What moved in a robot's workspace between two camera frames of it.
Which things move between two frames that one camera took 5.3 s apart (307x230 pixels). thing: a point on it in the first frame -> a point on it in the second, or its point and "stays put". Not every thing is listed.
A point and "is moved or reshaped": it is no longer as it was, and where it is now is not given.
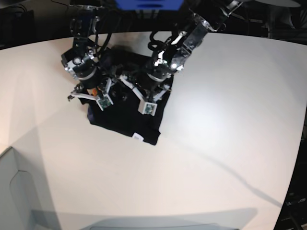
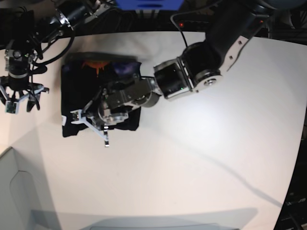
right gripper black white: (152, 84) -> (98, 119)
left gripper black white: (91, 86) -> (13, 88)
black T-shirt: (123, 116) is moved or reshaped
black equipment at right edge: (294, 216) stays put
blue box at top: (149, 5) stays put
